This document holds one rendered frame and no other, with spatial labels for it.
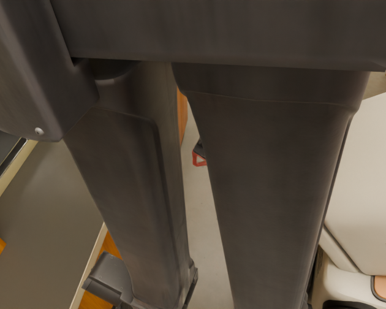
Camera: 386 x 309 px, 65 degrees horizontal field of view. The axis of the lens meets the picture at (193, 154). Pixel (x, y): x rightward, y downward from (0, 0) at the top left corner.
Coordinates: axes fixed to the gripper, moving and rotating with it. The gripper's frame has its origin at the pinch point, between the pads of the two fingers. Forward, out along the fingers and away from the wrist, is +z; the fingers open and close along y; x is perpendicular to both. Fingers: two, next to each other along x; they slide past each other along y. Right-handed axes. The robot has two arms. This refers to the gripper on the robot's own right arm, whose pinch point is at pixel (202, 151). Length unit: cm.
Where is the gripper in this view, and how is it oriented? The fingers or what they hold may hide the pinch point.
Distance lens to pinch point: 83.8
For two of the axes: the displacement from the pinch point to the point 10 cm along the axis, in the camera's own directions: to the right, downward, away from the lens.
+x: 8.4, 5.3, 1.2
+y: -3.6, 7.1, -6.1
